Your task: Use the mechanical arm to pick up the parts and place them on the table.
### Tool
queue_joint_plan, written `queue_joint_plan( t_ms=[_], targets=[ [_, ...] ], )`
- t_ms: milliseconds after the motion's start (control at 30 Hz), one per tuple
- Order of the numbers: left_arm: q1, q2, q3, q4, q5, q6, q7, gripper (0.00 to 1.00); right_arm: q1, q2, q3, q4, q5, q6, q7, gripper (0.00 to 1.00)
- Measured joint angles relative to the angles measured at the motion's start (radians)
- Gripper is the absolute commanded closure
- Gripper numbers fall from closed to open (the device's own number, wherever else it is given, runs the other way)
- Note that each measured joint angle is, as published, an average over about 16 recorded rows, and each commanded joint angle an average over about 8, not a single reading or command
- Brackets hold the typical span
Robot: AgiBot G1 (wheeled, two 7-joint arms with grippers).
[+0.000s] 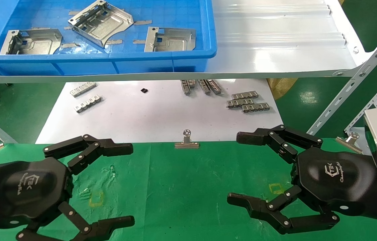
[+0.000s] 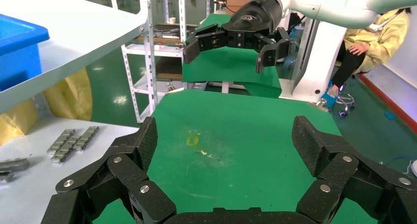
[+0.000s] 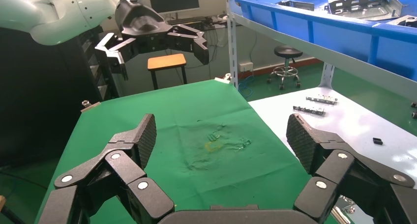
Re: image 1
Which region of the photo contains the white perforated shelf post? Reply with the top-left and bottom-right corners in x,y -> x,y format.
344,65 -> 377,134
306,25 -> 377,136

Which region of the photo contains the white shelf board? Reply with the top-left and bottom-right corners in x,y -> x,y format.
0,0 -> 373,84

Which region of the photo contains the blue plastic bin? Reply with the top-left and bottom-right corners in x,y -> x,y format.
0,0 -> 217,77

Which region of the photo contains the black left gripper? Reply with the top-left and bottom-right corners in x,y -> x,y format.
0,134 -> 135,241

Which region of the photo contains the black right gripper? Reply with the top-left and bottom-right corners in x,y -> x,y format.
227,125 -> 377,235

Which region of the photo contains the sheet metal bracket part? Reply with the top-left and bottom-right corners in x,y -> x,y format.
144,27 -> 197,53
0,28 -> 63,56
67,0 -> 134,48

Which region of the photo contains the white paper sheet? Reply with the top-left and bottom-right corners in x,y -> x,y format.
35,79 -> 284,144

